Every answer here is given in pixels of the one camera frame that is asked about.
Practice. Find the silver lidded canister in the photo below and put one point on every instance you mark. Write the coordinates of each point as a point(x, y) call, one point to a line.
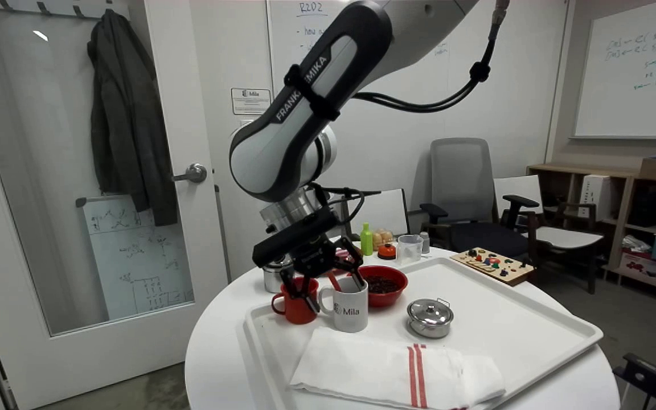
point(272, 278)

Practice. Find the white towel with red stripes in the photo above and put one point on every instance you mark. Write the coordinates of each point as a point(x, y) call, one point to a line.
point(374, 371)

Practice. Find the small orange red item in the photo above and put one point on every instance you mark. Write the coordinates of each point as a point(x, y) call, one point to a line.
point(389, 251)

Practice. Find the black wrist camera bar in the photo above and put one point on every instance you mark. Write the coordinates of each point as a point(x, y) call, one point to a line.
point(294, 237)

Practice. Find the large wall whiteboard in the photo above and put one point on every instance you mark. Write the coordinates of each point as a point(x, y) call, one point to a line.
point(638, 68)

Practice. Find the wooden storage shelf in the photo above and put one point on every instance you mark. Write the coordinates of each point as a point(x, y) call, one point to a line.
point(632, 228)

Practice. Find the dark hanging jacket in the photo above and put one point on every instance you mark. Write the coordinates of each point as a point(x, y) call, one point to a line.
point(127, 115)

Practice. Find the red bowl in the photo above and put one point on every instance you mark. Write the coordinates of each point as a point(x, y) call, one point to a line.
point(386, 288)

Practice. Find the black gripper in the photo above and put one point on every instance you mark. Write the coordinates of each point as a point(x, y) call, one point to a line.
point(324, 254)

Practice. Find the white grey Franka robot arm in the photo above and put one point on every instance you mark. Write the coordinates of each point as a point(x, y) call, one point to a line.
point(307, 115)

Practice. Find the clear plastic container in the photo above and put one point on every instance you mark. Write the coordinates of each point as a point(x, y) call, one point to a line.
point(411, 246)

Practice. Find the small green bottle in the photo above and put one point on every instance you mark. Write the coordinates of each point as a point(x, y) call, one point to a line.
point(368, 241)

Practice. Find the grey office chair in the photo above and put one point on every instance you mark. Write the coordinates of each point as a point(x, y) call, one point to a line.
point(461, 183)

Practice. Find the white wall sign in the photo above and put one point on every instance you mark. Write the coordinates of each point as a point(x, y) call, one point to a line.
point(249, 101)

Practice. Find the white plastic tray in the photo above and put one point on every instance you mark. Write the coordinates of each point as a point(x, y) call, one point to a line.
point(510, 320)

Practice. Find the chair with white seat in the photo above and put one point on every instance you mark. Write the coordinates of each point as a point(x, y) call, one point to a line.
point(569, 237)

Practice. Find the red mug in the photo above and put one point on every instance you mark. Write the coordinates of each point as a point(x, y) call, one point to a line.
point(294, 312)

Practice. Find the white mug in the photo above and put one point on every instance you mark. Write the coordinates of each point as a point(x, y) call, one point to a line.
point(350, 311)

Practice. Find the round silver lidded tin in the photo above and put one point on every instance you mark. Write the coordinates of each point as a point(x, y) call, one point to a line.
point(428, 320)

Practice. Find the wooden busy board toy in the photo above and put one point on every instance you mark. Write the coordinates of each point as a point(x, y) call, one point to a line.
point(496, 265)

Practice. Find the small leaning whiteboard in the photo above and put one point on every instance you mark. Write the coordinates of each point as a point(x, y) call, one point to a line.
point(136, 259)

